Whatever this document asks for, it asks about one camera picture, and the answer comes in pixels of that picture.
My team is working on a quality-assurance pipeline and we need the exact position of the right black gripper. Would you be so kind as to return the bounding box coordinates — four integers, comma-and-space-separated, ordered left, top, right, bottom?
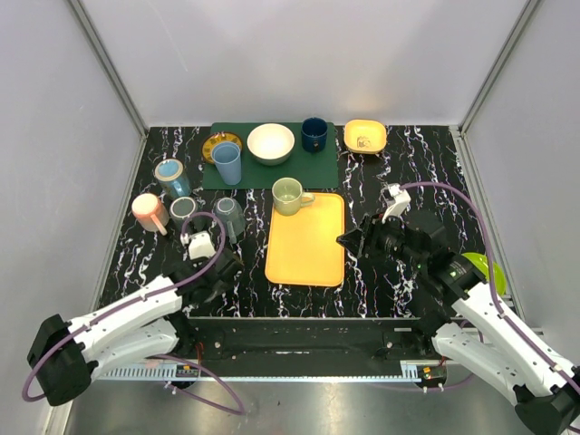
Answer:
336, 208, 426, 270

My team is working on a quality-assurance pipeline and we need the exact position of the grey white-inside mug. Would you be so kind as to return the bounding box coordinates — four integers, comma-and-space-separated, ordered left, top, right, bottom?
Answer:
213, 197, 246, 244

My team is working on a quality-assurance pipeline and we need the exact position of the dark grey mug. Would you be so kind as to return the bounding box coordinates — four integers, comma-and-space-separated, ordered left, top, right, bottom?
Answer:
169, 197, 205, 234

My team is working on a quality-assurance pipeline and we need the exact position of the pale green mug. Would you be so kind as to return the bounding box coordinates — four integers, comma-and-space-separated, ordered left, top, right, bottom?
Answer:
272, 178, 315, 217

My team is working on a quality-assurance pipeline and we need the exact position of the pink mug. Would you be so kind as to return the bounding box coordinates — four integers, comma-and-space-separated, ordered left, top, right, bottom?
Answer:
131, 193, 169, 236

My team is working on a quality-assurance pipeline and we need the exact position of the blue butterfly mug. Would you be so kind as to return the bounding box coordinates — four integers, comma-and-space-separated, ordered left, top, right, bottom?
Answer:
154, 159, 191, 200

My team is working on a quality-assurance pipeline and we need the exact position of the light blue plastic cup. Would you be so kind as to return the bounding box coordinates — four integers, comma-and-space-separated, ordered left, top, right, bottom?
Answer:
211, 141, 242, 186

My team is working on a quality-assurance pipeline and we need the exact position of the navy blue mug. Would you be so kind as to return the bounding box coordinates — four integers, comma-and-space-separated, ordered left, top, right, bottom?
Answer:
301, 117, 328, 153

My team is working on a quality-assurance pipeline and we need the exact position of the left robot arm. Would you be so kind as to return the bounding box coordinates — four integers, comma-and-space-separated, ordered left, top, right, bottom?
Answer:
22, 249, 244, 406

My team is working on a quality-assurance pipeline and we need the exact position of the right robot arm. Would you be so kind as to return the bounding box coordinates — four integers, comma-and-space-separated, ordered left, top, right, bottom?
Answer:
336, 211, 579, 434

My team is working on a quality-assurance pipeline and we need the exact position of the yellow plastic tray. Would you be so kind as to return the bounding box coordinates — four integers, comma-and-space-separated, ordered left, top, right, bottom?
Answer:
265, 192, 345, 287

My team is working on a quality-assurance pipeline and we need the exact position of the dark green mat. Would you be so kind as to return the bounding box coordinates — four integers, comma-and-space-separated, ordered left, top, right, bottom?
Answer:
202, 122, 339, 190

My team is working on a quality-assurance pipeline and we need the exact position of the yellow square bowl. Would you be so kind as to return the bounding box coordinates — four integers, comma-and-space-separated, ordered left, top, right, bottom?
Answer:
343, 120, 387, 154

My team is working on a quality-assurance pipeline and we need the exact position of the yellow patterned saucer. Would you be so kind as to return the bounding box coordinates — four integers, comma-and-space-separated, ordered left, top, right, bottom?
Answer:
201, 131, 243, 165

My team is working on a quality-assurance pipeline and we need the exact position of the white bowl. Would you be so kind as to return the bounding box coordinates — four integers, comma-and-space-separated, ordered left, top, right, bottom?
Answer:
246, 123, 295, 166

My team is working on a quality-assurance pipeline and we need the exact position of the lime green plate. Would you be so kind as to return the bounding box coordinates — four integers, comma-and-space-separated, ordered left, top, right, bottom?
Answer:
460, 252, 507, 295

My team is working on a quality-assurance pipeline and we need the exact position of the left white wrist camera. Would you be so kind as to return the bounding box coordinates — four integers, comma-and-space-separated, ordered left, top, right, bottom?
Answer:
180, 231, 216, 261

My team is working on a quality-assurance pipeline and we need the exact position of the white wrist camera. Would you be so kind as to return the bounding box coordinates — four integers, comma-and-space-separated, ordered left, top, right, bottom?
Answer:
180, 231, 216, 261
382, 183, 411, 224

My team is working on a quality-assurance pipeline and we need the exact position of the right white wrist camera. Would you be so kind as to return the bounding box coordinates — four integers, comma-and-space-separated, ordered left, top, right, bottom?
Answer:
382, 183, 411, 224

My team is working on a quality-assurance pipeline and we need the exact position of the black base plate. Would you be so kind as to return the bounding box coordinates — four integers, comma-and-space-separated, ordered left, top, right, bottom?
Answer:
175, 317, 440, 380

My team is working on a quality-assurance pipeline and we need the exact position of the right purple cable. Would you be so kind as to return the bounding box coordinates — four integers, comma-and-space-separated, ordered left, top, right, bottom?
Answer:
371, 181, 580, 395

